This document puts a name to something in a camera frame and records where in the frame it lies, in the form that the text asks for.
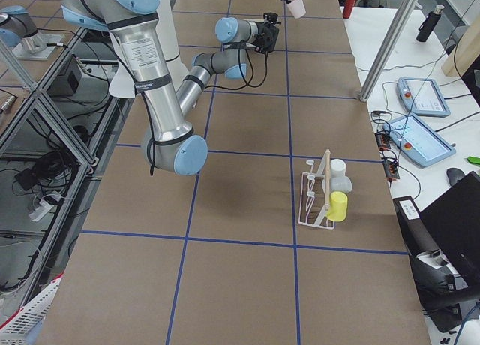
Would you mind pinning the yellow plastic cup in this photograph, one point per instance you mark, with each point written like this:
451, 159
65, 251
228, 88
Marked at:
338, 206

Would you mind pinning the teach pendant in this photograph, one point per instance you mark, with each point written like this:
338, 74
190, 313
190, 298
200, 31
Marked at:
417, 141
422, 96

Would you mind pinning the grey plastic cup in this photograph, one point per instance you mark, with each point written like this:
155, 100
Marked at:
341, 184

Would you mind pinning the white wire cup rack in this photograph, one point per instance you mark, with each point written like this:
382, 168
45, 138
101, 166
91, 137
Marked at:
314, 195

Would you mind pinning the black water bottle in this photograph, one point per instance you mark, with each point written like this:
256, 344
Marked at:
428, 26

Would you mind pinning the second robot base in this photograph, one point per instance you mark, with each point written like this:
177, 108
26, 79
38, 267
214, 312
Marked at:
19, 32

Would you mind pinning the teach pendant near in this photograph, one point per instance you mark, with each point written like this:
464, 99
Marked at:
417, 141

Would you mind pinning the pink plastic cup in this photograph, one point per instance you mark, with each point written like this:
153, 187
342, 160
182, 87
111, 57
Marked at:
296, 8

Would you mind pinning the red water bottle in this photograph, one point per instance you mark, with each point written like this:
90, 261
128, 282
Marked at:
348, 8

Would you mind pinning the teach pendant far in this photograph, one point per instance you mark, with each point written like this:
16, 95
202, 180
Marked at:
422, 96

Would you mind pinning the aluminium frame post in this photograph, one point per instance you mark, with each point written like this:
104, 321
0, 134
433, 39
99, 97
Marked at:
394, 31

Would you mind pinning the black computer mouse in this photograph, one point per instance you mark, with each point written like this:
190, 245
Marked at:
454, 175

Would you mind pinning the green handled tool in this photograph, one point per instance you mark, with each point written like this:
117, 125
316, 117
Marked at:
473, 160

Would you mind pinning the black label box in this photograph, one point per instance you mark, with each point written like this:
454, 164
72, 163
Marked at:
415, 235

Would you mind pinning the pale green plastic cup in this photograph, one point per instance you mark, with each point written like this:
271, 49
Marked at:
338, 168

